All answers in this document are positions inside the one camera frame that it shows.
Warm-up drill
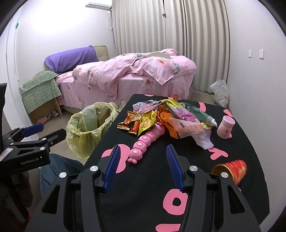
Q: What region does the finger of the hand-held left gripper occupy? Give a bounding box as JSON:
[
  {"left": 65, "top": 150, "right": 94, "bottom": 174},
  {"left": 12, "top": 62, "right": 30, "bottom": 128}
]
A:
[
  {"left": 9, "top": 128, "right": 67, "bottom": 155},
  {"left": 2, "top": 123, "right": 44, "bottom": 144}
]

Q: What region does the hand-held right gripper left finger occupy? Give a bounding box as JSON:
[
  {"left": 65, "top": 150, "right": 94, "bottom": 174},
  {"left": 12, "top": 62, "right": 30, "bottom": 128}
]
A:
[{"left": 29, "top": 145, "right": 122, "bottom": 232}]

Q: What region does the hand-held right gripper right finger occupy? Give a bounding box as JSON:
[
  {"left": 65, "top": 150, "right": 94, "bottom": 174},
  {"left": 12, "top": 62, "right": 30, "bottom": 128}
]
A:
[{"left": 166, "top": 145, "right": 262, "bottom": 232}]

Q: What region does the waste bin with yellow bag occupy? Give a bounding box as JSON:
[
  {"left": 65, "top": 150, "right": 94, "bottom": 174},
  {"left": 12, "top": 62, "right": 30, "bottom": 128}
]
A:
[{"left": 66, "top": 101, "right": 120, "bottom": 159}]

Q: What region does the orange snack packet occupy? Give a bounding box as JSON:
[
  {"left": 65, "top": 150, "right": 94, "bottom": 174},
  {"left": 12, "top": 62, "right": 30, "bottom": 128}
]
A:
[{"left": 156, "top": 110, "right": 186, "bottom": 140}]

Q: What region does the white lilac plastic wrapper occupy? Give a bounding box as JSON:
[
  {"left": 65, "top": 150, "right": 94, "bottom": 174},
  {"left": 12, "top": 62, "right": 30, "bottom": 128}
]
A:
[{"left": 193, "top": 129, "right": 213, "bottom": 149}]

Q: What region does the clear plastic wrapper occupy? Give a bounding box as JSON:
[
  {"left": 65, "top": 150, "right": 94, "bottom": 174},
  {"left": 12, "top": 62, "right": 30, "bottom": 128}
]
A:
[{"left": 170, "top": 118, "right": 205, "bottom": 140}]

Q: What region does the dark red stick packet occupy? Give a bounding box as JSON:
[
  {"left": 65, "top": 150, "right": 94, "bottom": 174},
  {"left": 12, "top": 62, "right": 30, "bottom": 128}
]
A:
[{"left": 127, "top": 115, "right": 143, "bottom": 135}]

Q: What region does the red orange stick packet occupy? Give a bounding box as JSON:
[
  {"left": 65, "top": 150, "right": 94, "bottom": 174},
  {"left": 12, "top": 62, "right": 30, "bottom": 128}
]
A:
[{"left": 117, "top": 112, "right": 143, "bottom": 131}]

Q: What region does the yellow wrapper with red label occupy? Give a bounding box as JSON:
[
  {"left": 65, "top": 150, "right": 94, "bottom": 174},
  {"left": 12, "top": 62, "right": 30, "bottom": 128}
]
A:
[{"left": 137, "top": 118, "right": 154, "bottom": 137}]

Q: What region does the pink translucent wrapper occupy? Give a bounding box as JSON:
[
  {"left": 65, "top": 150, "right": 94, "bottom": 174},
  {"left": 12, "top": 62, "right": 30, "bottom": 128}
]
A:
[{"left": 176, "top": 107, "right": 197, "bottom": 122}]

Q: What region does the red paper cup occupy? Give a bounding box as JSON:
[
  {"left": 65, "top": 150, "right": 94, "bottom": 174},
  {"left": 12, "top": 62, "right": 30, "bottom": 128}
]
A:
[{"left": 211, "top": 159, "right": 248, "bottom": 185}]

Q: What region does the green white drink carton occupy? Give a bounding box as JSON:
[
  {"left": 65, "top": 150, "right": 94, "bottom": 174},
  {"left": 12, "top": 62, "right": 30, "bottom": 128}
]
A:
[{"left": 182, "top": 102, "right": 218, "bottom": 128}]

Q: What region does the gold yellow crinkled wrapper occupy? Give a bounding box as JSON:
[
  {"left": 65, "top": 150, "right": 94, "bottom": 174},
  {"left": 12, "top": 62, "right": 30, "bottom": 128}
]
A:
[{"left": 161, "top": 98, "right": 186, "bottom": 112}]

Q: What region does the pink cartoon snack bag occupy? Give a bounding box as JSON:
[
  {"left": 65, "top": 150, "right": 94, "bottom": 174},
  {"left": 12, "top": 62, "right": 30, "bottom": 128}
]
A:
[{"left": 132, "top": 100, "right": 162, "bottom": 113}]

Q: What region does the wooden nightstand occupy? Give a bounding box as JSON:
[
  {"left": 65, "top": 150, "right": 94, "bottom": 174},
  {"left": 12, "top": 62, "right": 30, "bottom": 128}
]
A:
[{"left": 19, "top": 86, "right": 63, "bottom": 125}]

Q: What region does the person's blue jeans leg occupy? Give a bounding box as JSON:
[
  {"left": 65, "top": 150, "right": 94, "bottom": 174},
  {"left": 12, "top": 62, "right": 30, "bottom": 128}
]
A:
[{"left": 40, "top": 154, "right": 84, "bottom": 197}]

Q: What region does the green checked cloth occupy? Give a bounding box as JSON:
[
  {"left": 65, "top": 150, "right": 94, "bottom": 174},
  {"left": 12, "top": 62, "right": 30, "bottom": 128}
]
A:
[{"left": 20, "top": 70, "right": 62, "bottom": 112}]

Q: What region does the black tablecloth with pink print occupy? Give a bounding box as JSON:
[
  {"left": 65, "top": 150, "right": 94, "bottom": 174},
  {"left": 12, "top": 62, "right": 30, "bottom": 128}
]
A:
[{"left": 84, "top": 94, "right": 268, "bottom": 232}]

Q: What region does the pink caterpillar toy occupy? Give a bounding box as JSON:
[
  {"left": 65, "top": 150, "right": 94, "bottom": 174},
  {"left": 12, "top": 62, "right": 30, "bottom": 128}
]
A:
[{"left": 128, "top": 122, "right": 165, "bottom": 165}]

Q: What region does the pink and white cup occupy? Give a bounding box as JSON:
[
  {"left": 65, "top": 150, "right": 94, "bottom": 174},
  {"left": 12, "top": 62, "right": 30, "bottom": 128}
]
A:
[{"left": 216, "top": 115, "right": 235, "bottom": 140}]

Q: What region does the purple pillow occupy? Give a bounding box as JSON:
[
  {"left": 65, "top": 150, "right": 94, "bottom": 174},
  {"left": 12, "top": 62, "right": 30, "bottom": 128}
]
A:
[{"left": 44, "top": 46, "right": 99, "bottom": 74}]

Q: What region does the bed with pink floral sheet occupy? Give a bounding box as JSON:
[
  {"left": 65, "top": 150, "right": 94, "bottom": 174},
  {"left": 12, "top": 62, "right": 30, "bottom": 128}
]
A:
[{"left": 55, "top": 71, "right": 195, "bottom": 114}]

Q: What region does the white plastic bag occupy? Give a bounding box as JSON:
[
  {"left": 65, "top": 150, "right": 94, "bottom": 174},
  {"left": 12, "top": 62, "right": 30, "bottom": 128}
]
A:
[{"left": 209, "top": 80, "right": 229, "bottom": 107}]

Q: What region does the pink floral duvet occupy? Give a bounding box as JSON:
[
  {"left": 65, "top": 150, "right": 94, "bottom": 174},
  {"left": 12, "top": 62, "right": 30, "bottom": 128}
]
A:
[{"left": 73, "top": 48, "right": 197, "bottom": 103}]

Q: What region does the beige headboard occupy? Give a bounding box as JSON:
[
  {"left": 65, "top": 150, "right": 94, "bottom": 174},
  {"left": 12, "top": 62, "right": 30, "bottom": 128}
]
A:
[{"left": 93, "top": 45, "right": 110, "bottom": 62}]

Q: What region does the white pleated curtain panel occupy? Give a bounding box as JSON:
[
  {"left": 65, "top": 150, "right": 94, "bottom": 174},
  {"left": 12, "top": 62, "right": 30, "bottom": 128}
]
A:
[
  {"left": 164, "top": 0, "right": 230, "bottom": 93},
  {"left": 111, "top": 0, "right": 166, "bottom": 56}
]

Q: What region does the white air conditioner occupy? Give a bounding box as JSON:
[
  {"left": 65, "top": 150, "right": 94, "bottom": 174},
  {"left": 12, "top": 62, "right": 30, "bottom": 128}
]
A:
[{"left": 88, "top": 0, "right": 112, "bottom": 10}]

